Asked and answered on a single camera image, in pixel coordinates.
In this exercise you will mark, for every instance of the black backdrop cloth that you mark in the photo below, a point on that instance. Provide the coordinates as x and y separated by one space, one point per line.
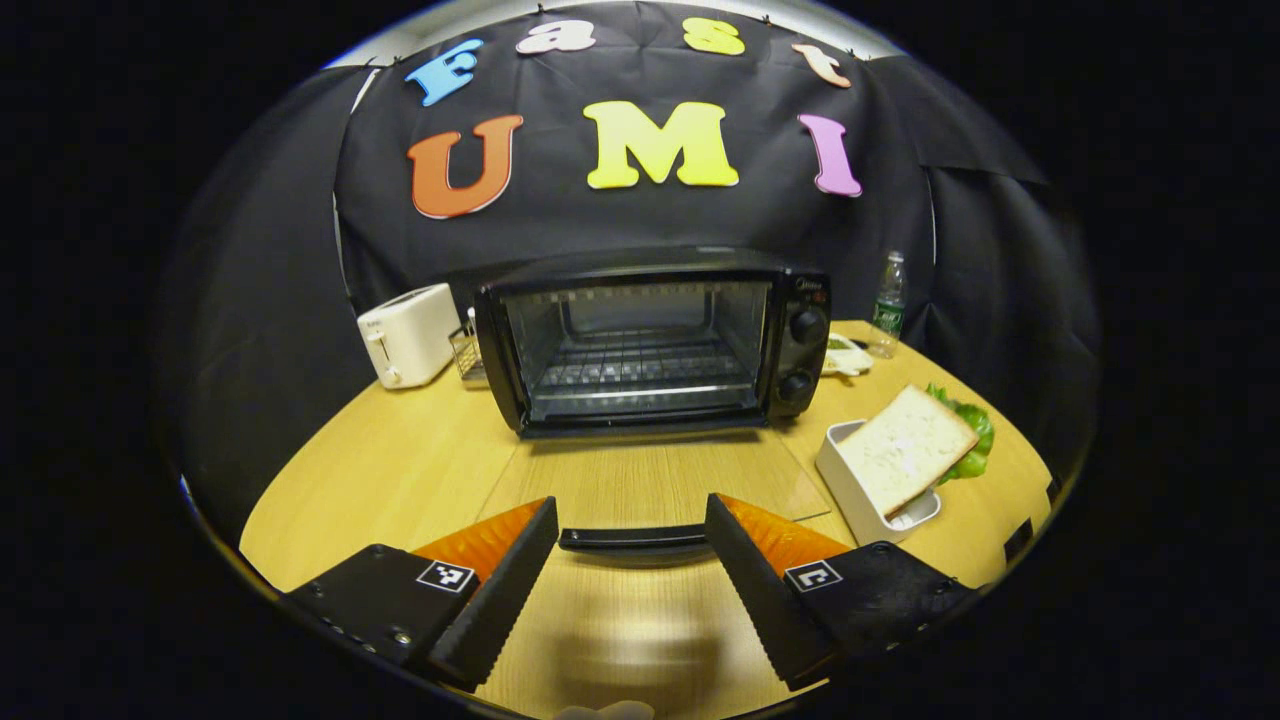
560 220

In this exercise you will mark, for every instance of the white divided grain dish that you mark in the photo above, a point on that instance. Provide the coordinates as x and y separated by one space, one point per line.
848 358

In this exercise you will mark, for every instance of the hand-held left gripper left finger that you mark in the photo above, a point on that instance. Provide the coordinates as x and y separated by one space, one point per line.
500 605

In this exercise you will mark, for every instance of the white toaster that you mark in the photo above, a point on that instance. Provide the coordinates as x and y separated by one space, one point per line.
410 335

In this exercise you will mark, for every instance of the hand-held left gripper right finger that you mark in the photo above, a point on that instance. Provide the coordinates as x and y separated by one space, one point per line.
760 605

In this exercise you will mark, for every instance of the black electric oven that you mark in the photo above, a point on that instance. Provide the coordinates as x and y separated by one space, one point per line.
805 350

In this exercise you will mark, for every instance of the clear plastic water bottle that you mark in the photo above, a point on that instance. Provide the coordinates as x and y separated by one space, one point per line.
888 310

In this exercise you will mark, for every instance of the bread and lettuce sandwich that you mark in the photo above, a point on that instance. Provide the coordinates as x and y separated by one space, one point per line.
905 450

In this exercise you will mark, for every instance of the white rectangular tray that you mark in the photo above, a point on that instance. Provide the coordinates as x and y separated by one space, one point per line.
860 500

